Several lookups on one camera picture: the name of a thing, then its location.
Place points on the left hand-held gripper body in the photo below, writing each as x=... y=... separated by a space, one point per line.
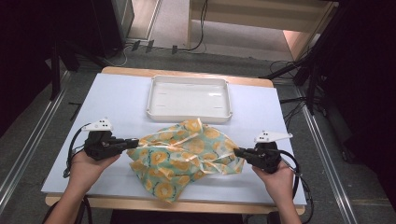
x=101 y=144

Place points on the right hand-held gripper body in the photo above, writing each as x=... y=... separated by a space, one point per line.
x=266 y=155

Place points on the fruit print cloth bag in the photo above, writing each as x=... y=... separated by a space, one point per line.
x=183 y=155

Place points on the white plastic tray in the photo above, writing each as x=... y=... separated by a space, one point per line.
x=190 y=96

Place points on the person's left hand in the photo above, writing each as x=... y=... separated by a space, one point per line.
x=85 y=171

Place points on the person's right hand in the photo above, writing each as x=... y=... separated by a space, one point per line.
x=278 y=185

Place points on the white table board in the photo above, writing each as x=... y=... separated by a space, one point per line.
x=118 y=99

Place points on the wooden table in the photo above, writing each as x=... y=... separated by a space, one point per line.
x=174 y=207

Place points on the black tripod stand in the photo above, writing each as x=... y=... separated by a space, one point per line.
x=305 y=65

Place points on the black cabinet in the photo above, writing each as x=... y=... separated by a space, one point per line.
x=107 y=25

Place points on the light wooden shelf unit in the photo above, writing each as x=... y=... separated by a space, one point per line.
x=249 y=18

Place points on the metal floor rail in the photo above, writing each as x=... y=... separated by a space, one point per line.
x=327 y=165
x=31 y=133

